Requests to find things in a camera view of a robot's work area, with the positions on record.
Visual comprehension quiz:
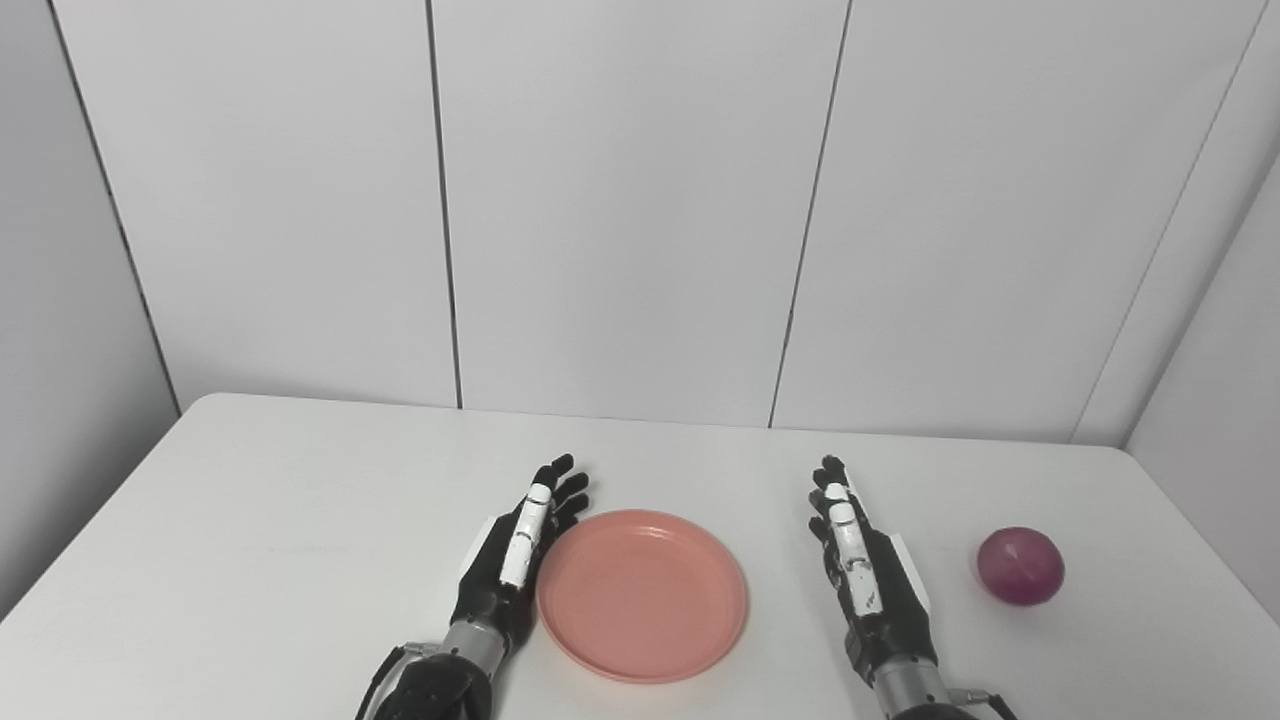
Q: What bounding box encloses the red onion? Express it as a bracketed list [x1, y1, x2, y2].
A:
[976, 527, 1067, 608]

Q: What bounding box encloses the pink plastic plate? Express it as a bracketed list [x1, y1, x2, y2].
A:
[536, 509, 750, 686]

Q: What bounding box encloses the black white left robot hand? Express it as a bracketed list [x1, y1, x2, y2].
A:
[448, 453, 592, 662]

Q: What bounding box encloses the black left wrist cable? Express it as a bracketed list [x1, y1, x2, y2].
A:
[354, 643, 441, 720]

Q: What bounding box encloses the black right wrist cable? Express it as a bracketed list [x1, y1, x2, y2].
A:
[950, 686, 1020, 720]

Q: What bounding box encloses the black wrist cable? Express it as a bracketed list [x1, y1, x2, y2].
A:
[354, 643, 441, 720]
[950, 686, 1020, 720]

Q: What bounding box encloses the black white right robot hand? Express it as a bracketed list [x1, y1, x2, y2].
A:
[807, 455, 942, 687]

